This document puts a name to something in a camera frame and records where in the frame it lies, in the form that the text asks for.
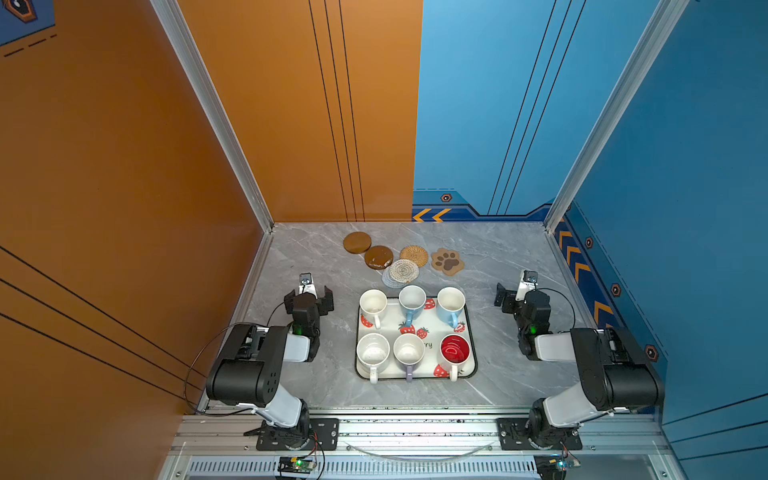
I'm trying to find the light wooden round coaster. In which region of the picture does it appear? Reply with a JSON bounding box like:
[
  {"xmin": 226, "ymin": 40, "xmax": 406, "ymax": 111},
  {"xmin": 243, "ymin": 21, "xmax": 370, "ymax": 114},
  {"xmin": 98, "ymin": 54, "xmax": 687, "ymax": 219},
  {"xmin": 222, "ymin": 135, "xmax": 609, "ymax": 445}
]
[{"xmin": 343, "ymin": 231, "xmax": 372, "ymax": 254}]

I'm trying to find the light blue rope coaster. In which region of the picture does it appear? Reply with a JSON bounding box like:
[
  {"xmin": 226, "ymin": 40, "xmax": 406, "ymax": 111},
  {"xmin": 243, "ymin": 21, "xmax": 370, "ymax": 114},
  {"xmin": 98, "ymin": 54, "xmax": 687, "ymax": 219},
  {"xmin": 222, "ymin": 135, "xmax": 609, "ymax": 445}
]
[{"xmin": 382, "ymin": 269, "xmax": 403, "ymax": 289}]

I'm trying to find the dark glossy wooden coaster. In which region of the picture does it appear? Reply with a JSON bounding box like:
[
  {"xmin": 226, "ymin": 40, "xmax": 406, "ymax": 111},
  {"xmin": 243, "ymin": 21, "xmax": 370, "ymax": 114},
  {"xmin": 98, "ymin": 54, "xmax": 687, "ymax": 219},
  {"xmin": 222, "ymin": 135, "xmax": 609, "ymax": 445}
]
[{"xmin": 364, "ymin": 245, "xmax": 394, "ymax": 270}]

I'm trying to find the paw shaped brown coaster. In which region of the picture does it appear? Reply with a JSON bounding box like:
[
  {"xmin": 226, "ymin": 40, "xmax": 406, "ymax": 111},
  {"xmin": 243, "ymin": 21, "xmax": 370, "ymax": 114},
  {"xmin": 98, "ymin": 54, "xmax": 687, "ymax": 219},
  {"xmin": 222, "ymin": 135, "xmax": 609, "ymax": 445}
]
[{"xmin": 431, "ymin": 248, "xmax": 465, "ymax": 277}]

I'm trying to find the colourful zigzag rope coaster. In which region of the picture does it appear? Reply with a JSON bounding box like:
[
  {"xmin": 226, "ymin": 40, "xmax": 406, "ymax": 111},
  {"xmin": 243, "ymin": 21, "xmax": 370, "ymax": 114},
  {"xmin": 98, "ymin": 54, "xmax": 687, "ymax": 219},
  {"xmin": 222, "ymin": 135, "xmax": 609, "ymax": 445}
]
[{"xmin": 387, "ymin": 259, "xmax": 420, "ymax": 285}]

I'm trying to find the woven rattan round coaster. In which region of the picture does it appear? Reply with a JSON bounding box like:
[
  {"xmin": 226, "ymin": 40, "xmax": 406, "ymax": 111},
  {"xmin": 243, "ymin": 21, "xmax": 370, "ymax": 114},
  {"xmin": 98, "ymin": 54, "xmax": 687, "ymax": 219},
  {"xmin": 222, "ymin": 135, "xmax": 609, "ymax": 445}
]
[{"xmin": 399, "ymin": 245, "xmax": 430, "ymax": 268}]

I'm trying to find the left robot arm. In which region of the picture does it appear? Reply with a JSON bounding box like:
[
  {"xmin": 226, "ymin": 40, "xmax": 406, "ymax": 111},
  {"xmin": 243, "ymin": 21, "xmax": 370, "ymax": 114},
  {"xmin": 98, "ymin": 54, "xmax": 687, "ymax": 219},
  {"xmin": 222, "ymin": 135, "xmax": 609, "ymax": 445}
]
[{"xmin": 206, "ymin": 286, "xmax": 334, "ymax": 450}]

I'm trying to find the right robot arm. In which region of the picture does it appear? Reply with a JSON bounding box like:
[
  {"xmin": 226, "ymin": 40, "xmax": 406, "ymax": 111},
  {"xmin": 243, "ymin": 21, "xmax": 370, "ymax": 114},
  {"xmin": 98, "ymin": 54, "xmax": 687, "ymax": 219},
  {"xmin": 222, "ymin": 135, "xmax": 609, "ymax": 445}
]
[{"xmin": 494, "ymin": 281, "xmax": 665, "ymax": 450}]

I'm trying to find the white mug back left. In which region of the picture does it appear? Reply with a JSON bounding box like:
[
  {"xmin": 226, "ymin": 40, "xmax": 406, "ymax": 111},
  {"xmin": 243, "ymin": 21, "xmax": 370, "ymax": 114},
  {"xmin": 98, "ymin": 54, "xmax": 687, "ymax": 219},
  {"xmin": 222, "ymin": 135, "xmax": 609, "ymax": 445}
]
[{"xmin": 359, "ymin": 289, "xmax": 388, "ymax": 329}]

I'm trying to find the white mug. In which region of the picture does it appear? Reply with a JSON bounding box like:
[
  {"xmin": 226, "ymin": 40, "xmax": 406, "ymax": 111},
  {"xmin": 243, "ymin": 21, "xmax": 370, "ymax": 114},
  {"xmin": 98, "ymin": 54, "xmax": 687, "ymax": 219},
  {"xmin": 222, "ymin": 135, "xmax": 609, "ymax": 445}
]
[
  {"xmin": 359, "ymin": 289, "xmax": 388, "ymax": 329},
  {"xmin": 356, "ymin": 333, "xmax": 391, "ymax": 384}
]

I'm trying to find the white mug front left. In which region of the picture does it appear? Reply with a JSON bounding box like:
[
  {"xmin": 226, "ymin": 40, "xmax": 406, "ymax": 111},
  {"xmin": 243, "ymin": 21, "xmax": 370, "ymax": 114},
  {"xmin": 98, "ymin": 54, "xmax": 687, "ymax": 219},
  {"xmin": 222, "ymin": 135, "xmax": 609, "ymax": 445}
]
[{"xmin": 356, "ymin": 333, "xmax": 391, "ymax": 384}]

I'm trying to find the light blue mug back right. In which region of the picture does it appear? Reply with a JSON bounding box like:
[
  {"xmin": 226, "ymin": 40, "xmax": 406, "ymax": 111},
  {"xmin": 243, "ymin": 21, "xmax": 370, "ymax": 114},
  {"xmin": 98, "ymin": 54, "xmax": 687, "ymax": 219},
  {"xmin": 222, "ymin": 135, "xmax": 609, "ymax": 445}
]
[{"xmin": 436, "ymin": 287, "xmax": 466, "ymax": 329}]

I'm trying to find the red interior mug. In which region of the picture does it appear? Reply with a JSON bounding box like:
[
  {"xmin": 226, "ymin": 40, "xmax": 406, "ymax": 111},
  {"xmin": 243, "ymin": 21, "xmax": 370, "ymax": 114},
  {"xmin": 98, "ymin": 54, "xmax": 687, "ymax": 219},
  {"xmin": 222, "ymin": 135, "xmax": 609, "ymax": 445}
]
[{"xmin": 438, "ymin": 334, "xmax": 472, "ymax": 382}]

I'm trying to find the blue mug back middle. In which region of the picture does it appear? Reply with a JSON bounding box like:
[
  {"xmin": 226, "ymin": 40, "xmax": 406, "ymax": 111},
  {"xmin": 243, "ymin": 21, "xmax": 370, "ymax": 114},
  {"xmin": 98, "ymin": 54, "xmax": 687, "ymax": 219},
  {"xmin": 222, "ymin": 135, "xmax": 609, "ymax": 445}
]
[{"xmin": 398, "ymin": 285, "xmax": 427, "ymax": 327}]

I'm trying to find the strawberry print white tray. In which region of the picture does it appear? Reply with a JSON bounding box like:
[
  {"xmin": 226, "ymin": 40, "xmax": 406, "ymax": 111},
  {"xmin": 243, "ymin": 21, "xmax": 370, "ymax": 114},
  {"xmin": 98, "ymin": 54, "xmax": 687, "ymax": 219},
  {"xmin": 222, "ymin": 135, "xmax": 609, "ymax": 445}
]
[{"xmin": 353, "ymin": 297, "xmax": 478, "ymax": 383}]

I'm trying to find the lavender mug front middle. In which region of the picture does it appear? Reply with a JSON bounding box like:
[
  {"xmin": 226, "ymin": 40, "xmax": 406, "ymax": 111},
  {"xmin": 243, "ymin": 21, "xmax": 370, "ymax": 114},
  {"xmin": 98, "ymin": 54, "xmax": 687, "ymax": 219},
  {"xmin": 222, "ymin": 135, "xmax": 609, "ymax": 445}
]
[{"xmin": 393, "ymin": 333, "xmax": 426, "ymax": 382}]

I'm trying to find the right green circuit board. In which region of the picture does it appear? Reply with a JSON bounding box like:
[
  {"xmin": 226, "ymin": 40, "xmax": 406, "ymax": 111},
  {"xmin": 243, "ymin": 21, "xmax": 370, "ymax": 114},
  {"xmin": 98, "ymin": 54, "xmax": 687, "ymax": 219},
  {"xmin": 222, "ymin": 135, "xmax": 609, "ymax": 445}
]
[{"xmin": 534, "ymin": 456, "xmax": 581, "ymax": 480}]

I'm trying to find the green circuit board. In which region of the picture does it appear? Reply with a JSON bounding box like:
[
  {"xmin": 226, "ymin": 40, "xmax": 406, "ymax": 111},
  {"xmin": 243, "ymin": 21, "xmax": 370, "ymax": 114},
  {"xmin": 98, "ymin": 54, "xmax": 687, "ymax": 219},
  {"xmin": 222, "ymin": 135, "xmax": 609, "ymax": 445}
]
[
  {"xmin": 534, "ymin": 456, "xmax": 581, "ymax": 480},
  {"xmin": 277, "ymin": 457, "xmax": 319, "ymax": 478}
]

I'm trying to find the left green circuit board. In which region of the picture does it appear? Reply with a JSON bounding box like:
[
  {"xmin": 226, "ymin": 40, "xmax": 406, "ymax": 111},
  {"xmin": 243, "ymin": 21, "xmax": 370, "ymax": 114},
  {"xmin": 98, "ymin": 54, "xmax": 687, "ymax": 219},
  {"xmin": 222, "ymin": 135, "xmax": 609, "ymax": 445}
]
[{"xmin": 277, "ymin": 457, "xmax": 319, "ymax": 478}]

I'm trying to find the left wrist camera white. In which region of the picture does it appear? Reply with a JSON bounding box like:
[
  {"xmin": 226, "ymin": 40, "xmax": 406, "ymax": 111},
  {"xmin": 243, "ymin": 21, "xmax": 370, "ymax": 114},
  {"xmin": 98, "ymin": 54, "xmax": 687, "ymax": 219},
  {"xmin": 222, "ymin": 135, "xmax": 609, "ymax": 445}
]
[{"xmin": 298, "ymin": 273, "xmax": 317, "ymax": 297}]

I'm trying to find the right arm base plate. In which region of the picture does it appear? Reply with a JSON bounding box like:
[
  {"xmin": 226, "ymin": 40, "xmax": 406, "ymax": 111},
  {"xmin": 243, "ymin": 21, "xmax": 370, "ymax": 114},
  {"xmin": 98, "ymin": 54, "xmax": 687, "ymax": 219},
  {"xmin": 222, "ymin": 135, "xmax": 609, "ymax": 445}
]
[{"xmin": 496, "ymin": 418, "xmax": 583, "ymax": 451}]

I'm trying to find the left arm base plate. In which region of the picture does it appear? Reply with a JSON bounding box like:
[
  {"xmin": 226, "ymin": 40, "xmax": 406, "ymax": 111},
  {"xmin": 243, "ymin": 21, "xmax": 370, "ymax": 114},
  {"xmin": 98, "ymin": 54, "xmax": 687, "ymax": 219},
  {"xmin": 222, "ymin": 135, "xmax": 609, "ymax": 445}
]
[{"xmin": 256, "ymin": 418, "xmax": 339, "ymax": 451}]

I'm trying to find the aluminium front rail frame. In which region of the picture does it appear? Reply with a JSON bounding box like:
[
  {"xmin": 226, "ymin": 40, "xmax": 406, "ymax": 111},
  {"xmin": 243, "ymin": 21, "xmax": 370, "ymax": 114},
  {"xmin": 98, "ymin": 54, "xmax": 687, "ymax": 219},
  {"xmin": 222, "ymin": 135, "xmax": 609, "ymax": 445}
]
[{"xmin": 158, "ymin": 407, "xmax": 686, "ymax": 479}]

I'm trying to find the left aluminium corner post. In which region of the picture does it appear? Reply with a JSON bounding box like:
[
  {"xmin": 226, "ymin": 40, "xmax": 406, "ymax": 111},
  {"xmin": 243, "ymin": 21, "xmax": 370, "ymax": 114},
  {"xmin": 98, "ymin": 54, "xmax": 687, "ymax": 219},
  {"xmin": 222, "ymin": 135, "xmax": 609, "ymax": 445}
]
[{"xmin": 150, "ymin": 0, "xmax": 274, "ymax": 234}]

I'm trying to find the aluminium corner post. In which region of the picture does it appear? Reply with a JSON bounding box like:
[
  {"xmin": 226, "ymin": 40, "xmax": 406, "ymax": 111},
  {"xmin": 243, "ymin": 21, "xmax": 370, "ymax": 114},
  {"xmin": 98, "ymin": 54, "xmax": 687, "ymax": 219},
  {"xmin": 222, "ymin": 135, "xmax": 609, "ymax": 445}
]
[
  {"xmin": 150, "ymin": 0, "xmax": 274, "ymax": 234},
  {"xmin": 544, "ymin": 0, "xmax": 689, "ymax": 234}
]

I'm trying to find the right aluminium corner post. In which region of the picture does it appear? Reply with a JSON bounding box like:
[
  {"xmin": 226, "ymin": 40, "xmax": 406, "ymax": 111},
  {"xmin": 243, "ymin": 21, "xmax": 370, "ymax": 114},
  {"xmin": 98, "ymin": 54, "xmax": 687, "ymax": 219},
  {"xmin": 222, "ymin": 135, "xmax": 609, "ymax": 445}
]
[{"xmin": 544, "ymin": 0, "xmax": 689, "ymax": 234}]

